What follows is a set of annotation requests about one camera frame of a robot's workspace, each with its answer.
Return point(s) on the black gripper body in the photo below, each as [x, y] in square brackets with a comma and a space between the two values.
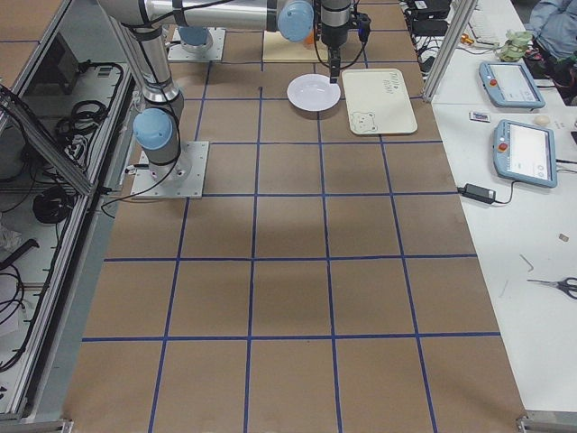
[333, 37]

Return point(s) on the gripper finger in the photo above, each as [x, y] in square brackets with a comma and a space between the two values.
[334, 62]

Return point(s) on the white round plate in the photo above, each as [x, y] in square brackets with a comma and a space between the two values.
[313, 93]

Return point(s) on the cream bear tray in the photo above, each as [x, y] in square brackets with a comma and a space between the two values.
[378, 102]

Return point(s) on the bamboo cutting board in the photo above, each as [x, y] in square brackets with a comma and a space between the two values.
[277, 49]

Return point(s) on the small white box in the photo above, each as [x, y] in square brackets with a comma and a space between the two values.
[479, 117]

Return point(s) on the upper blue teach pendant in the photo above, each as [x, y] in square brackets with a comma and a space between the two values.
[510, 84]

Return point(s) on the blue teach pendant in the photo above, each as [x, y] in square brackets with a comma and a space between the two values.
[526, 153]
[510, 84]

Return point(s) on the black power adapter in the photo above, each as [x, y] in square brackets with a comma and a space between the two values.
[477, 193]

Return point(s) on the lower blue teach pendant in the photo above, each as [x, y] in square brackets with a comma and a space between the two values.
[526, 153]

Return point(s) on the black scissors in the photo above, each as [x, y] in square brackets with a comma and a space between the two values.
[566, 285]

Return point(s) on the aluminium frame post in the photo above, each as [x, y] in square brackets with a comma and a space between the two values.
[462, 13]

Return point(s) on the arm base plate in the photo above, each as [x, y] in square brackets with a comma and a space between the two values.
[178, 55]
[186, 180]

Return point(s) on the aluminium side rack frame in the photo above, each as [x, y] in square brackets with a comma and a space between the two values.
[65, 92]

